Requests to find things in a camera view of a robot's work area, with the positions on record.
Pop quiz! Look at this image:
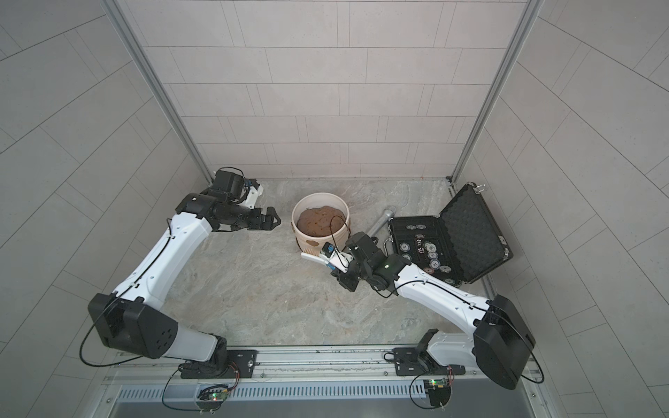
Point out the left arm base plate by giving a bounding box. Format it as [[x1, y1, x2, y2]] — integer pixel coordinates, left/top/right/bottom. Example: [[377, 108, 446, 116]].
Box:
[[179, 349, 259, 380]]

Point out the right green circuit board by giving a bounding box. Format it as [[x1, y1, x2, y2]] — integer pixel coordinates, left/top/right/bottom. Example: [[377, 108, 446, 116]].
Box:
[[423, 379, 452, 409]]

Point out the cream ceramic pot with soil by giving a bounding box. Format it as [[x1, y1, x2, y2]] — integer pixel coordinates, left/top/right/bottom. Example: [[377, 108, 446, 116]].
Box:
[[291, 193, 352, 255]]

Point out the left green circuit board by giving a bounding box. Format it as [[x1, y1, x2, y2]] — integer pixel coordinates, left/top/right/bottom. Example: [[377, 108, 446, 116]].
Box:
[[198, 384, 230, 403]]

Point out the open black foam-lined case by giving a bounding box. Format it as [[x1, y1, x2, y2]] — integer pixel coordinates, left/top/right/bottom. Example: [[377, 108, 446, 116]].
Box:
[[390, 182, 513, 287]]

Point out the grey metal cylinder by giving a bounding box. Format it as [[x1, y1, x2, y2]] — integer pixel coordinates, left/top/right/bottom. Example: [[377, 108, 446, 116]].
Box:
[[367, 207, 397, 237]]

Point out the aluminium rail frame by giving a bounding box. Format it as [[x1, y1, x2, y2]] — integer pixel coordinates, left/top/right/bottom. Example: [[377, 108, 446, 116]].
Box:
[[101, 341, 539, 388]]

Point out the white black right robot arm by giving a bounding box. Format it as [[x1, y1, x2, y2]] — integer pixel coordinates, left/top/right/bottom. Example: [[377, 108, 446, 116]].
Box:
[[319, 233, 536, 390]]

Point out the green circuit board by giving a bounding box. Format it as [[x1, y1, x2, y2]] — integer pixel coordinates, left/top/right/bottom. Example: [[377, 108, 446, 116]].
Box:
[[423, 379, 452, 409], [198, 384, 230, 403]]

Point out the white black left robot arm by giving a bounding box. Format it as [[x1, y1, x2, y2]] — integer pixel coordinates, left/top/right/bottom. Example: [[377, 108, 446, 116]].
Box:
[[88, 167, 282, 379]]

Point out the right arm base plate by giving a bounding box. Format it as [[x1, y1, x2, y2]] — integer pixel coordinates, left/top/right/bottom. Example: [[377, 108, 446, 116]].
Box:
[[383, 348, 466, 376]]

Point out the blue white scrub brush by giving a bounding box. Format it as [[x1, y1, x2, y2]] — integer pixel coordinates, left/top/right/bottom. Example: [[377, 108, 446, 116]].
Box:
[[301, 253, 341, 271]]

